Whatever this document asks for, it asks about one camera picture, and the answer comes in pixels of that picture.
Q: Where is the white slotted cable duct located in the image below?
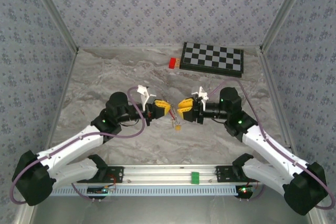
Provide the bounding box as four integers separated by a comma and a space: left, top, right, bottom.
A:
51, 183, 240, 197

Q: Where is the small circuit board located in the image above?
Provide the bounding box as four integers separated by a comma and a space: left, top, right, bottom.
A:
236, 185, 254, 198
87, 186, 110, 196

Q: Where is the black and white chessboard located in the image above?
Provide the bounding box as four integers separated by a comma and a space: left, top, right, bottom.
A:
179, 41, 244, 78

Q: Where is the aluminium frame corner post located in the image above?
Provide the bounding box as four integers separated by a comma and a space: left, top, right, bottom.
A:
259, 0, 313, 52

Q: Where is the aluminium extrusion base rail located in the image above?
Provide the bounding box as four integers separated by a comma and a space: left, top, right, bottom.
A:
122, 165, 217, 184

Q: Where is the aluminium table side rail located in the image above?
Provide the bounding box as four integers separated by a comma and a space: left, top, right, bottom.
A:
41, 47, 80, 158
258, 46, 292, 149

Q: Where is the red wire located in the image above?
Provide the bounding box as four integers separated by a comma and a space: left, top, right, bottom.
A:
248, 176, 264, 190
108, 173, 118, 191

